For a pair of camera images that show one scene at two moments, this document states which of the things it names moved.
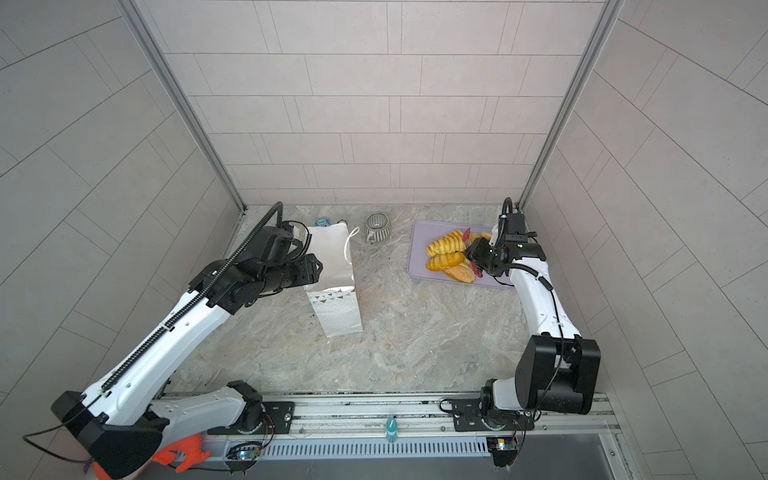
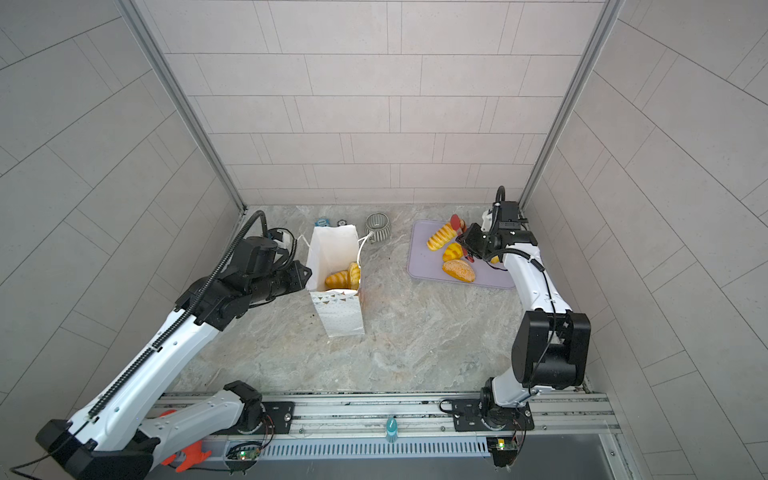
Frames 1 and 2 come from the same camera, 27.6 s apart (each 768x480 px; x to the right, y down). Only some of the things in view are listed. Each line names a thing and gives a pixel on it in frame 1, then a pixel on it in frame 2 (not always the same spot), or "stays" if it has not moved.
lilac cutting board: [421, 233] stays
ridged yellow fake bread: [452, 242] → [338, 280]
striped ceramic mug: [377, 227] stays
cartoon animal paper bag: [334, 297] stays
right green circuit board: [501, 443] stays
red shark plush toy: [191, 447] stays
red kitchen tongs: [474, 265] → [459, 225]
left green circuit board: [246, 451] stays
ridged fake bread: [444, 261] → [441, 236]
